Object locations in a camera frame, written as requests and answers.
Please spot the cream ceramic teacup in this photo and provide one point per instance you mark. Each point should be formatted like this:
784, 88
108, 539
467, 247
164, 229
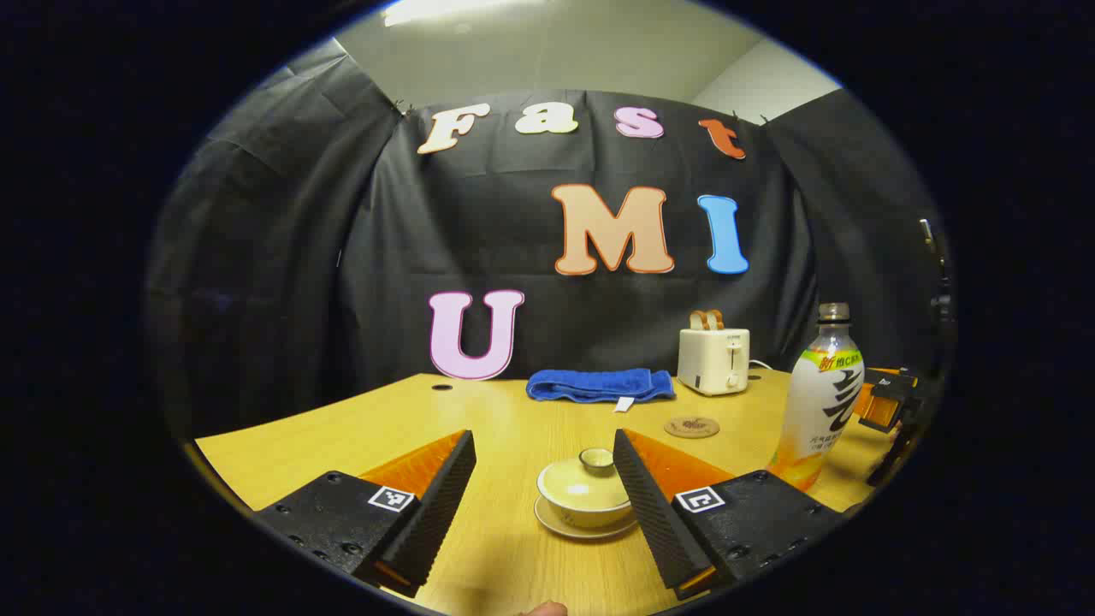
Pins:
590, 517

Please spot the white toaster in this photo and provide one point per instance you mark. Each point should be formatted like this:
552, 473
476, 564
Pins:
710, 359

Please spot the ceiling light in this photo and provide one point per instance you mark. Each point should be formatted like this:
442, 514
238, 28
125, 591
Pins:
445, 8

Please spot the blue folded towel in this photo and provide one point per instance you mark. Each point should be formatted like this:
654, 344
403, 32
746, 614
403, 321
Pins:
590, 385

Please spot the cream teacup lid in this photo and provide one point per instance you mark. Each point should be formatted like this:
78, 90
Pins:
577, 488

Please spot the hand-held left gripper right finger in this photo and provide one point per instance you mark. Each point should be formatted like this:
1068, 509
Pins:
654, 505

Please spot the black backdrop cloth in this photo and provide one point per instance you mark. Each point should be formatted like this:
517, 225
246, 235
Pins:
359, 257

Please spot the plastic water bottle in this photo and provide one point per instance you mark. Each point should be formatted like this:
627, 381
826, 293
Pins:
817, 411

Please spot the cream ceramic saucer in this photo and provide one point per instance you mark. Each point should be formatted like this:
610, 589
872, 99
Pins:
565, 529

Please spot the round wooden coaster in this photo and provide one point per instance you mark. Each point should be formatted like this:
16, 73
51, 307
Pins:
691, 426

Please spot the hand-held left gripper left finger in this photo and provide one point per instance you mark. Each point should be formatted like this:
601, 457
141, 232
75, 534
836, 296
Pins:
436, 505

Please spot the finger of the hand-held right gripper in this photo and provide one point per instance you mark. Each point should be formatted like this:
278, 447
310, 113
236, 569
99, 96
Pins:
890, 398

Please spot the toast slice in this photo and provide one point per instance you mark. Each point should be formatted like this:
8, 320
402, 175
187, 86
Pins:
716, 320
697, 321

